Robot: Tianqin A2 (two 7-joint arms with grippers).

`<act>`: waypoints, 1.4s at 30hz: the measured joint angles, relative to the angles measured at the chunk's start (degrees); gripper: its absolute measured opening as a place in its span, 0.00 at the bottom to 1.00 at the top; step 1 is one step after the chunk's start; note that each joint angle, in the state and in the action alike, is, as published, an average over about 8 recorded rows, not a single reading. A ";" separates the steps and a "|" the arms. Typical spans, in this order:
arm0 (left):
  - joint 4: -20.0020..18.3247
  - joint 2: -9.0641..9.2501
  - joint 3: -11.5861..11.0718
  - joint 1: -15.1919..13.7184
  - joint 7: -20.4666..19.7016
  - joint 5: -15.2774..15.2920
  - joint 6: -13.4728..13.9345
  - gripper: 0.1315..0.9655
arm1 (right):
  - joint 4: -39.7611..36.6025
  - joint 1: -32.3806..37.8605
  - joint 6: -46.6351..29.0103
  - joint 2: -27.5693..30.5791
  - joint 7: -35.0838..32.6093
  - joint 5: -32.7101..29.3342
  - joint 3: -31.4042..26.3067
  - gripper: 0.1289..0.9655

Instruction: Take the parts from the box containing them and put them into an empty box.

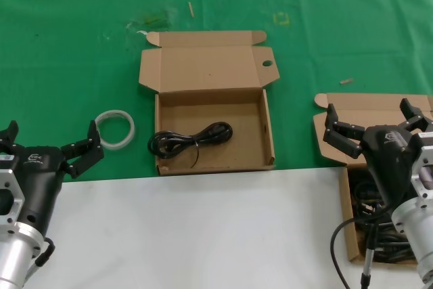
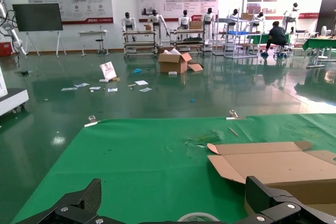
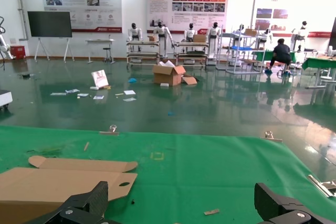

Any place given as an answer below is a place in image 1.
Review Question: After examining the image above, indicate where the silver left wrist bracket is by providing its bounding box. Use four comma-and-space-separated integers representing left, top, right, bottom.
0, 158, 26, 236

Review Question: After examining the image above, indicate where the crumpled clear plastic wrap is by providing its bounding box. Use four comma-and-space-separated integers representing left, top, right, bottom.
125, 7, 180, 38

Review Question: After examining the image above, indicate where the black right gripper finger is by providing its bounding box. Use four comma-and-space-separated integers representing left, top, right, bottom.
398, 97, 433, 133
323, 103, 365, 160

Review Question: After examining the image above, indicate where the cardboard box with round hole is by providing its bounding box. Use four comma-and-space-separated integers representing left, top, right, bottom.
137, 30, 280, 177

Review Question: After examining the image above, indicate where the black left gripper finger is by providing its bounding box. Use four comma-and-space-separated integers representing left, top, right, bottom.
60, 119, 105, 179
0, 120, 20, 154

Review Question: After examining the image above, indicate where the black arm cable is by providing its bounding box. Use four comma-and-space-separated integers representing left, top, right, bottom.
329, 207, 395, 289
25, 236, 55, 283

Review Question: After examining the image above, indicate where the black power cable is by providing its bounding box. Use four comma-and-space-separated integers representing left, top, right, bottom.
147, 121, 234, 169

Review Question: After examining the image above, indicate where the silver right wrist bracket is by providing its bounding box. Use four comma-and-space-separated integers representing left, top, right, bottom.
411, 131, 433, 202

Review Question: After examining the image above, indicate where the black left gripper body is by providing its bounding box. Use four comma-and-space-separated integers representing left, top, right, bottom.
0, 145, 68, 236

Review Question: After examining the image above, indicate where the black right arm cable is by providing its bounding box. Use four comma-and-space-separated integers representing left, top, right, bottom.
329, 207, 395, 289

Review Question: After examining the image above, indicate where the clear tape roll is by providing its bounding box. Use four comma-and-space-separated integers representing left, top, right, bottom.
94, 108, 137, 151

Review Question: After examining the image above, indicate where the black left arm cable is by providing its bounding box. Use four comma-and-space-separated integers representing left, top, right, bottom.
25, 236, 55, 283

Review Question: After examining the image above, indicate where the green cloth table cover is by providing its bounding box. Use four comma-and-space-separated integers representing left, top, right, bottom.
0, 0, 433, 181

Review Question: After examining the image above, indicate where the silver wrist bracket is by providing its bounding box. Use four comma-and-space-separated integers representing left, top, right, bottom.
0, 158, 26, 236
411, 131, 433, 202

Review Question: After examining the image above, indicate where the brown open cardboard box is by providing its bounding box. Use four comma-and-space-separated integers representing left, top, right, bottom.
312, 92, 433, 265

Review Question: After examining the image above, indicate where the grey sleeved right arm cable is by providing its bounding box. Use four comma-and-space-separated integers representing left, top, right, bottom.
360, 224, 378, 289

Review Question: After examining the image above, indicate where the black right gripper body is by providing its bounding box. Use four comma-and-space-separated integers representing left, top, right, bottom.
361, 125, 419, 206

